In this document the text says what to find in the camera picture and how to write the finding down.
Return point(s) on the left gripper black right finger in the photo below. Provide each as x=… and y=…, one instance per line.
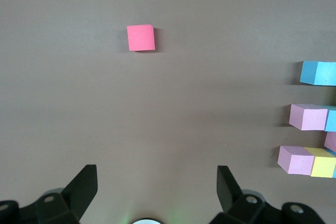
x=236, y=205

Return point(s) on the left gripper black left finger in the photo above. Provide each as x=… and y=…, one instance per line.
x=76, y=200

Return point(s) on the pink foam cube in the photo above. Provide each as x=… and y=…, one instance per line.
x=296, y=162
x=331, y=141
x=309, y=119

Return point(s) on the yellow foam cube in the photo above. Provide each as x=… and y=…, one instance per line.
x=323, y=166

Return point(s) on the brown table mat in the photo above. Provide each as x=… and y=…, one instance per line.
x=131, y=103

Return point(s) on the red foam cube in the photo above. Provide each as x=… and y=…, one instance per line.
x=141, y=37

